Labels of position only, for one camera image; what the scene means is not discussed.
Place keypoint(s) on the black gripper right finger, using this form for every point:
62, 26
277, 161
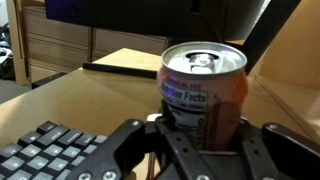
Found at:
283, 153

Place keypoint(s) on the pink soda can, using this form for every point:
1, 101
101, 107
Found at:
203, 96

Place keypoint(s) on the black curved monitor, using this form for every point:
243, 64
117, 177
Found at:
133, 16

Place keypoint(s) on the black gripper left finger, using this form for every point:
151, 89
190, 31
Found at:
126, 150

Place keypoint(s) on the black grey mechanical keyboard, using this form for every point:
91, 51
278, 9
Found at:
43, 150

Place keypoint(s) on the wooden drawer cabinet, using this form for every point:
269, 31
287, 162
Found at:
60, 43

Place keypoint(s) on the black monitor stand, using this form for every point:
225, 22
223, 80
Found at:
266, 33

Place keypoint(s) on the light wood shelf unit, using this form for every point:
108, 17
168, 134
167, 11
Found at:
293, 50

